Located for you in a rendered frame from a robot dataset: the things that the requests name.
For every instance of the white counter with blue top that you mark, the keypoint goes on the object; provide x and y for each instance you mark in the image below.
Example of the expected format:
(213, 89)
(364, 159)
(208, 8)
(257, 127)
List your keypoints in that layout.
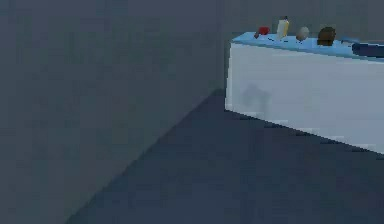
(300, 90)

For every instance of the red round object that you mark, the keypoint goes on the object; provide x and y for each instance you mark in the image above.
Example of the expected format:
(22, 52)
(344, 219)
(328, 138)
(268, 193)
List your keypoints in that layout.
(263, 31)

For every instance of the pale yellow spray bottle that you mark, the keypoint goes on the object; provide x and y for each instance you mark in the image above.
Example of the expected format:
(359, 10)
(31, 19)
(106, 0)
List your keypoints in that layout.
(283, 28)

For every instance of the grey egg shaped object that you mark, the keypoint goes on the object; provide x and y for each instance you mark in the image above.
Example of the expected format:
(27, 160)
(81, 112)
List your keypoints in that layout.
(302, 33)

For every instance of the brown round object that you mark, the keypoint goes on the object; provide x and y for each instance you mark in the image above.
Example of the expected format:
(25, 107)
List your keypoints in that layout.
(326, 35)

